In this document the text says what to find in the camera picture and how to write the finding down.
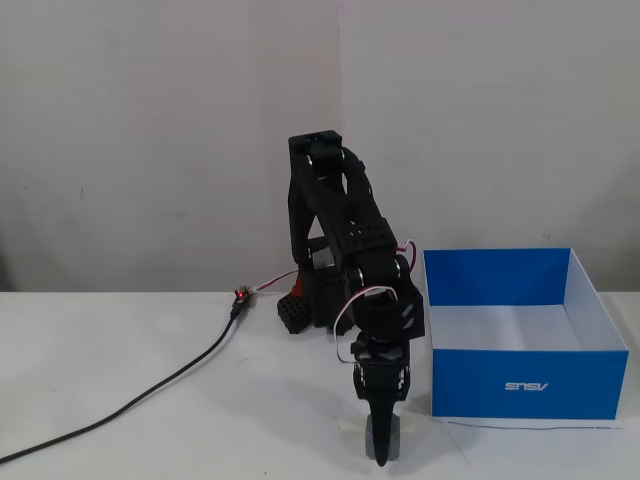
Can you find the white gripper servo wire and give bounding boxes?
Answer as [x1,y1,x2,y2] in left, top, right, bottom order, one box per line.
[333,286,397,366]

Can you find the white board wire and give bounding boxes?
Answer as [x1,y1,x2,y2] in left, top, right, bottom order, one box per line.
[248,269,301,295]

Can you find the blue cardboard box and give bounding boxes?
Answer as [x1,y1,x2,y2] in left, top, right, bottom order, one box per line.
[422,247,630,421]

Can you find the white arm servo wire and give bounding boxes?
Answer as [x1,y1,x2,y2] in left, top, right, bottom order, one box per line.
[396,240,422,272]

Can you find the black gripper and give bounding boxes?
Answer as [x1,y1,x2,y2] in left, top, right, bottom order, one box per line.
[349,333,414,468]

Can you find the black power cable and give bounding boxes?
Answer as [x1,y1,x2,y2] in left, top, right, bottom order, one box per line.
[0,302,246,464]

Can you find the gray block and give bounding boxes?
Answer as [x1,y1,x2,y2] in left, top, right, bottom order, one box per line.
[364,413,402,462]

